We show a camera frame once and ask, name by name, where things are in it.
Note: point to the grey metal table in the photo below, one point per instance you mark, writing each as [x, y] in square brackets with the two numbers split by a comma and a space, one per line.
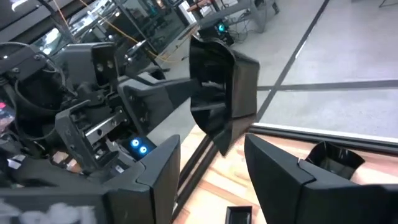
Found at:
[245, 11]

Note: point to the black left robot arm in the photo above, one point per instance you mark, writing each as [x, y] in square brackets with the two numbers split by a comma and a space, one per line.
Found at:
[37, 90]

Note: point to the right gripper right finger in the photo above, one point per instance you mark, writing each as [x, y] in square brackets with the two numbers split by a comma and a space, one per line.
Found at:
[280, 186]

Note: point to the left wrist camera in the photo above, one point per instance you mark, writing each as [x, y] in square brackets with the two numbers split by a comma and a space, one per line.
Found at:
[90, 62]

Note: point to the black aluminium frame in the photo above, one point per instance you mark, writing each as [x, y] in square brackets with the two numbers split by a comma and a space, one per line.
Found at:
[342, 140]

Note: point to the small black square plate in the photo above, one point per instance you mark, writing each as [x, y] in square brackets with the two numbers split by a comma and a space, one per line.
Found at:
[238, 216]

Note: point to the black computer blue light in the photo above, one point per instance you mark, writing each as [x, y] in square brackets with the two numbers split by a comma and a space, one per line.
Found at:
[217, 32]

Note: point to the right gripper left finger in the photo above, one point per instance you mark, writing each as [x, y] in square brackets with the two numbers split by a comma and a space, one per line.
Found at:
[155, 186]

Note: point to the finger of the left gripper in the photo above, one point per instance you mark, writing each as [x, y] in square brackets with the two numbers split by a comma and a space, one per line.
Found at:
[154, 73]
[149, 102]

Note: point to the large black wavy plate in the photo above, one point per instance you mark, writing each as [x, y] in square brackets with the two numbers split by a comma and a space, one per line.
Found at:
[239, 87]
[332, 160]

